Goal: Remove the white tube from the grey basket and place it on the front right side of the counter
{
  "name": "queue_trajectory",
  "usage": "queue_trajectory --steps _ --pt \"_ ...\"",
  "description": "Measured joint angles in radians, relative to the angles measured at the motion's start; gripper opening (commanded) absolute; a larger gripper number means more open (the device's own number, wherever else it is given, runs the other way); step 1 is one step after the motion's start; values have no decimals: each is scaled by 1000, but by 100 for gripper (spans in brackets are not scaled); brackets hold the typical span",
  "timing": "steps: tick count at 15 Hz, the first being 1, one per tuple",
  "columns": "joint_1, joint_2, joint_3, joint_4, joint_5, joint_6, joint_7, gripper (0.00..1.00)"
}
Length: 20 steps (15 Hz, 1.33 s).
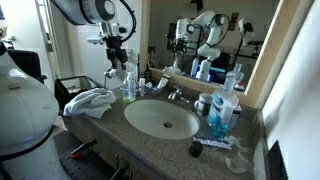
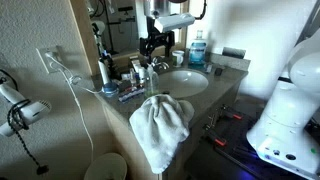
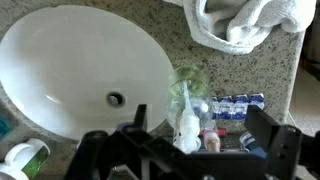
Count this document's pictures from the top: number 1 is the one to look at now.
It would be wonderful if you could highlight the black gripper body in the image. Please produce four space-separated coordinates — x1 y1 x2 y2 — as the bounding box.
105 34 130 64

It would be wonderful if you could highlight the large white robot base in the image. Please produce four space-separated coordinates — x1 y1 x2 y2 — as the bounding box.
0 41 72 180

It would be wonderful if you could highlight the grey mesh basket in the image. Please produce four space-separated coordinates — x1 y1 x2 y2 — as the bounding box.
145 81 168 97

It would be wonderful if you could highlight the clear hand sanitizer bottle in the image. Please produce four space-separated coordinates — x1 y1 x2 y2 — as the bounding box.
122 71 137 103

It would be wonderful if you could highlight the dark pump bottle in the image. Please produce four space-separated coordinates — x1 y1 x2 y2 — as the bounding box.
143 59 153 84

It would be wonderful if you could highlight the small white bottle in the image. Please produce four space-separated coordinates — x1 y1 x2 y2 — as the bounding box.
138 77 147 98

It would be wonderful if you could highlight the white folded towel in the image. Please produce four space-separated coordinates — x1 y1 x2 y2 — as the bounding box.
62 87 117 119

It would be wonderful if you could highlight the black box with mirrored lid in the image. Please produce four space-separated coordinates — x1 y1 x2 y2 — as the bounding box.
54 75 104 116

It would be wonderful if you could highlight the chrome faucet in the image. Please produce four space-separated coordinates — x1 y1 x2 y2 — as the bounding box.
167 85 191 104

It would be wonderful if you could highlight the white sink basin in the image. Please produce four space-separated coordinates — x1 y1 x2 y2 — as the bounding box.
123 98 201 141

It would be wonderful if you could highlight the black office chair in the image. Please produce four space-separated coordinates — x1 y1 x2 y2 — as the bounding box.
7 49 48 90

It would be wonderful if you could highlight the white mug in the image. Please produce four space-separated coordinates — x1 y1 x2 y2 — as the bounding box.
193 92 214 117

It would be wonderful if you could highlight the wood framed mirror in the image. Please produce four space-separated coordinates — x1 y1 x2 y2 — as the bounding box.
139 0 315 110

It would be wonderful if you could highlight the blue mouthwash bottle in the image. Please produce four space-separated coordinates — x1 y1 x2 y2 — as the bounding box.
205 75 240 139

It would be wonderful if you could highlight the black perforated board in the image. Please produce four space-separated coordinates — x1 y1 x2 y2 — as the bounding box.
58 148 116 180

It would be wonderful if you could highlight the black round cap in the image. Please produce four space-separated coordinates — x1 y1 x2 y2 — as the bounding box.
188 140 204 159

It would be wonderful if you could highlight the white bottle with blue label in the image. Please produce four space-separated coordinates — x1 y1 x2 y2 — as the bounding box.
227 102 243 132

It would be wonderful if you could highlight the clear plastic wrapper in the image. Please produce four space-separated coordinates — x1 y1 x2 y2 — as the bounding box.
225 135 255 175

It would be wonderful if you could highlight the black comb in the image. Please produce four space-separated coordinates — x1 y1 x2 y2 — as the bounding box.
267 140 290 180

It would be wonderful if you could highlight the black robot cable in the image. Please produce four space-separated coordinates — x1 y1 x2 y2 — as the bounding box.
118 0 138 44

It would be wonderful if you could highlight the red handled tool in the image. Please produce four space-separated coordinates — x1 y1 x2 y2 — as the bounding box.
69 138 98 160

